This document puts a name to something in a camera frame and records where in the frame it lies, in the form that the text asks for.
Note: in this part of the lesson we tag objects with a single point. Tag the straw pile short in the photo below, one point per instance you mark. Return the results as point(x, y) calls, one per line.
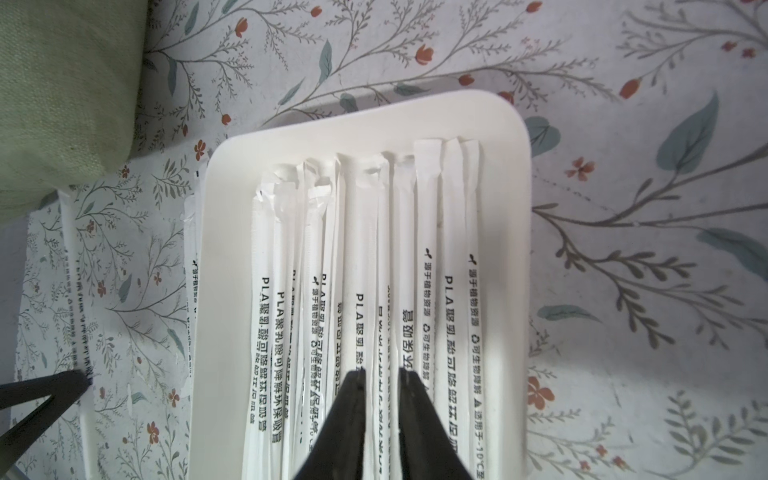
point(318, 199)

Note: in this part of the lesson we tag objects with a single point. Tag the green pillow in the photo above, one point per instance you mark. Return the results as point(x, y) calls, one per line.
point(70, 74)

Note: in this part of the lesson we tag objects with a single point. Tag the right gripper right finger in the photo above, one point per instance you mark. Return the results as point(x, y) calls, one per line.
point(424, 447)

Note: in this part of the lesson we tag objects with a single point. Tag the straw group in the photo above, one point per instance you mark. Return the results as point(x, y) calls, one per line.
point(428, 170)
point(382, 436)
point(332, 174)
point(282, 201)

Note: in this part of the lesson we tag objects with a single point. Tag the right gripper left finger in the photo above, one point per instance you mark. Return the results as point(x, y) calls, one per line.
point(338, 452)

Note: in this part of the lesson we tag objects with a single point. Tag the white storage tray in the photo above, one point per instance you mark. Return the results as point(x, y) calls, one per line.
point(222, 362)

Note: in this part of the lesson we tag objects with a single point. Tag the wrapped straw left pile edge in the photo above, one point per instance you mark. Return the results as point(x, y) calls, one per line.
point(79, 335)

